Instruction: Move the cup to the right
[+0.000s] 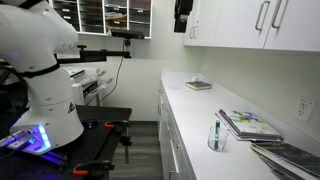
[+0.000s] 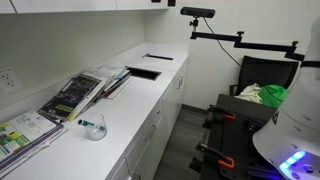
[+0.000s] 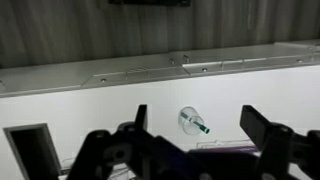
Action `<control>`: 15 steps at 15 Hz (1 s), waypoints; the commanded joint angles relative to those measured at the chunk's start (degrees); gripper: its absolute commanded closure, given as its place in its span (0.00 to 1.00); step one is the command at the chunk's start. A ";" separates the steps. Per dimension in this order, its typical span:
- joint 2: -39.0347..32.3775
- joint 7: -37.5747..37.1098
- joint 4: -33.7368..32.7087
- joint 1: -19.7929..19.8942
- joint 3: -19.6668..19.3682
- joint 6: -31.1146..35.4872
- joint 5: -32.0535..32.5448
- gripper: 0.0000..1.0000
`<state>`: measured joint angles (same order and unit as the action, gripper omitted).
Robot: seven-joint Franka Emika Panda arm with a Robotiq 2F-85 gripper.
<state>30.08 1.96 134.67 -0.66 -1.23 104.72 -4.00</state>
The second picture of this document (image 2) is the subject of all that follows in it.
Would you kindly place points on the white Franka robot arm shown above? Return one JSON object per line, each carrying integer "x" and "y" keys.
{"x": 296, "y": 110}

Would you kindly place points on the white base cabinet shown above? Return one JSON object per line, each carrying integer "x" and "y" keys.
{"x": 170, "y": 110}

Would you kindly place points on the black rectangular counter cutout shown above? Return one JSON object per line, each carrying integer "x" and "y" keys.
{"x": 144, "y": 73}

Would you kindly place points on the white glossy magazine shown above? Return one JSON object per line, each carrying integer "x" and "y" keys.
{"x": 108, "y": 71}

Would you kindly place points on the green marker pen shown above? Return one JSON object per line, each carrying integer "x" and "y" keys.
{"x": 87, "y": 124}

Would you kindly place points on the black breadboard robot table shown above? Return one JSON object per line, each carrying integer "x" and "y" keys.
{"x": 233, "y": 133}

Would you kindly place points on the white crumpled cloth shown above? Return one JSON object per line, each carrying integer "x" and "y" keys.
{"x": 250, "y": 94}

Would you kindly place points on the black mesh office chair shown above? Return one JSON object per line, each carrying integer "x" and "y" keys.
{"x": 266, "y": 71}

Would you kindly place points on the green bag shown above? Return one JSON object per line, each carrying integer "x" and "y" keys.
{"x": 271, "y": 96}

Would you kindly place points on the purple folder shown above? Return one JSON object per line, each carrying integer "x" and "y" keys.
{"x": 50, "y": 137}

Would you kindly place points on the green yellow brochure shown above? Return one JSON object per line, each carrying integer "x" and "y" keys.
{"x": 20, "y": 135}

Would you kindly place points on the black stereo camera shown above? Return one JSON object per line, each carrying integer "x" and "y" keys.
{"x": 197, "y": 12}

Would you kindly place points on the small black wall fixture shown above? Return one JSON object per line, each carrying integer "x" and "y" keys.
{"x": 171, "y": 2}

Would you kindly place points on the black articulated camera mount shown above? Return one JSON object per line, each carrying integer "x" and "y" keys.
{"x": 260, "y": 45}

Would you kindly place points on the white wall cabinet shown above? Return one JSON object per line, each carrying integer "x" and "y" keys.
{"x": 66, "y": 5}

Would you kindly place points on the white wall outlet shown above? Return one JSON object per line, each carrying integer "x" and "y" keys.
{"x": 9, "y": 79}

